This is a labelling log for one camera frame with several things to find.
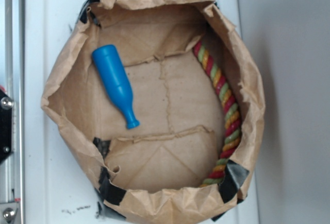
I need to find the blue plastic bottle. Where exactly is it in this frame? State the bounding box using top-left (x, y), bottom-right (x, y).
top-left (92, 44), bottom-right (140, 129)

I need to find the brown paper bag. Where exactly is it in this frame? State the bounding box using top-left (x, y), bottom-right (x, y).
top-left (41, 0), bottom-right (266, 223)

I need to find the black tape strip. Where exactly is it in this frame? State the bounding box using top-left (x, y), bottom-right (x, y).
top-left (218, 160), bottom-right (250, 203)

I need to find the white plastic tray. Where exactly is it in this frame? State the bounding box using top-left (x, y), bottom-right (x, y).
top-left (23, 0), bottom-right (260, 224)

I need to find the red green yellow rope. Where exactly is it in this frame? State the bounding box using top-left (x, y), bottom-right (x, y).
top-left (192, 38), bottom-right (242, 188)

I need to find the black bracket with bolts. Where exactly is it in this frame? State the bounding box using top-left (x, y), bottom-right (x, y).
top-left (0, 85), bottom-right (14, 164)

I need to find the aluminium frame rail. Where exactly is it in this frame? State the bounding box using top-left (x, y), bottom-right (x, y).
top-left (1, 0), bottom-right (24, 223)

